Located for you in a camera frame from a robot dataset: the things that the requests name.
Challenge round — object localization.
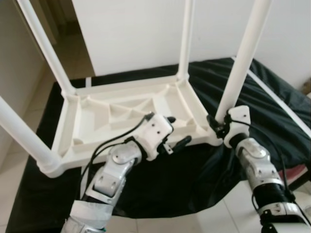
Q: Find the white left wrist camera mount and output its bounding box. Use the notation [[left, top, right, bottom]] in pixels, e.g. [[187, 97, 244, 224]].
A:
[[134, 113, 174, 161]]

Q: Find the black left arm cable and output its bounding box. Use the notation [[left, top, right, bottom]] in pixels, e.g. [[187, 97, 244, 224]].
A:
[[79, 112, 155, 197]]

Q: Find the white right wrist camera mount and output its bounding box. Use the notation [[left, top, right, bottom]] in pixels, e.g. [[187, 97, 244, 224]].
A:
[[224, 105, 251, 147]]

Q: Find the white plastic table leg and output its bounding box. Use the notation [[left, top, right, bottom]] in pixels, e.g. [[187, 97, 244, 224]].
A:
[[0, 97, 62, 178], [177, 0, 196, 82], [17, 0, 77, 97], [215, 0, 273, 124]]

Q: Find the brown fuzzy object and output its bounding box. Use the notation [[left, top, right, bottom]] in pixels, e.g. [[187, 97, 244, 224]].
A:
[[301, 80, 311, 96]]

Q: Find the white plastic table top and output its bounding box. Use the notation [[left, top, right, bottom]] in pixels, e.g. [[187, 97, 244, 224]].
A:
[[41, 75, 224, 178]]

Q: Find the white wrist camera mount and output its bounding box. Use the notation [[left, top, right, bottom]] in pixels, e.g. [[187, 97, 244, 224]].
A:
[[134, 113, 174, 161], [224, 105, 251, 147]]

